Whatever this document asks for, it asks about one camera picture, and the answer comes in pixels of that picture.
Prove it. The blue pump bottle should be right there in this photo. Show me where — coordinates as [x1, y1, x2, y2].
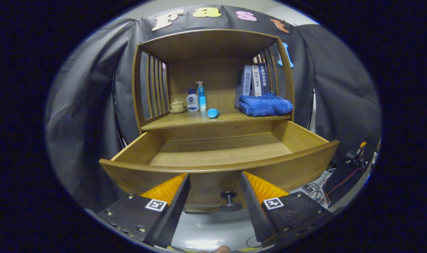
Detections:
[196, 81, 207, 111]

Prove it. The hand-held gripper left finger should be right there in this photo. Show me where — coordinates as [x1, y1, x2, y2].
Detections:
[97, 172, 191, 248]

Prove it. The dark blue book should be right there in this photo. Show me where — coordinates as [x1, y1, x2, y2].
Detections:
[261, 63, 270, 95]

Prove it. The wooden cabinet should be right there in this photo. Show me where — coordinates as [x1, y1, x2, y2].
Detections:
[131, 28, 295, 136]

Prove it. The black orange device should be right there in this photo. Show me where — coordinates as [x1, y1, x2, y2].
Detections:
[345, 141, 369, 167]

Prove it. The black backdrop cloth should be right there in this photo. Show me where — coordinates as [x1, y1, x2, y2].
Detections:
[45, 5, 382, 211]

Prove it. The white spine book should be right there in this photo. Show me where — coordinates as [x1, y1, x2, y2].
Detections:
[251, 65, 262, 97]

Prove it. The bundle of thin wires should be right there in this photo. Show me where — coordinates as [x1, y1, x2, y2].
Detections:
[301, 168, 362, 208]

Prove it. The black drawer knob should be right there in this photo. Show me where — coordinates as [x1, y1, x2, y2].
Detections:
[219, 191, 243, 213]

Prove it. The wooden countertop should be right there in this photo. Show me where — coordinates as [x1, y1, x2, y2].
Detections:
[141, 105, 292, 131]

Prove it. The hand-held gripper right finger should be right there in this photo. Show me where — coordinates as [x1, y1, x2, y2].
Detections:
[240, 171, 333, 248]

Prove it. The grey blue book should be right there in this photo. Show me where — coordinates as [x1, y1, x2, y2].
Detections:
[234, 65, 253, 108]

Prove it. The wooden drawer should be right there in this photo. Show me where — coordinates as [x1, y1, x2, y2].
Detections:
[99, 119, 340, 214]

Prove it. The cream lidded teacup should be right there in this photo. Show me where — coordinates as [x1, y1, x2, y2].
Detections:
[169, 99, 186, 114]

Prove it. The blue towel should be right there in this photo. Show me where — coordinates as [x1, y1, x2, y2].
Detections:
[238, 92, 294, 117]

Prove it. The white bottle blue cap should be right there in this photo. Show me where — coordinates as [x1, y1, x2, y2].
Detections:
[186, 88, 199, 112]

